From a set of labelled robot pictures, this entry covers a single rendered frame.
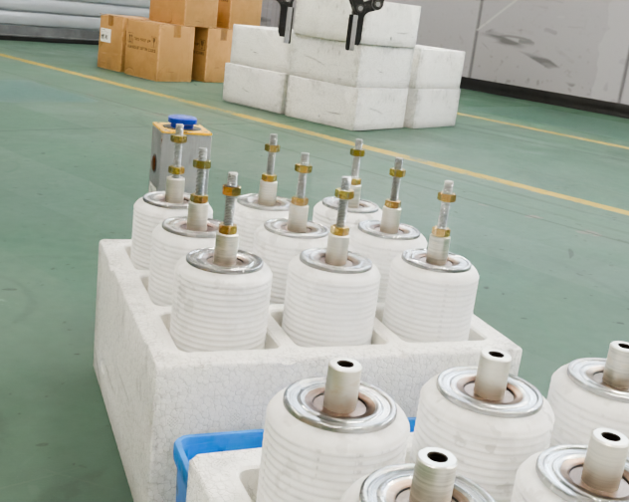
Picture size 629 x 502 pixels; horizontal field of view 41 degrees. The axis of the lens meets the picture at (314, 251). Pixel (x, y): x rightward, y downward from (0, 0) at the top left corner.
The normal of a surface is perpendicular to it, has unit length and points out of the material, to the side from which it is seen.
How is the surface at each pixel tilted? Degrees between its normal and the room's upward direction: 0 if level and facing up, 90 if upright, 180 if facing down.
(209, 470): 0
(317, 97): 90
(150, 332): 0
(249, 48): 90
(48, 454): 0
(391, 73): 90
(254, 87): 90
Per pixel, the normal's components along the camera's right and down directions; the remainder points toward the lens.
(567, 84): -0.67, 0.13
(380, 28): 0.74, 0.27
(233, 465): 0.11, -0.95
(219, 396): 0.36, 0.30
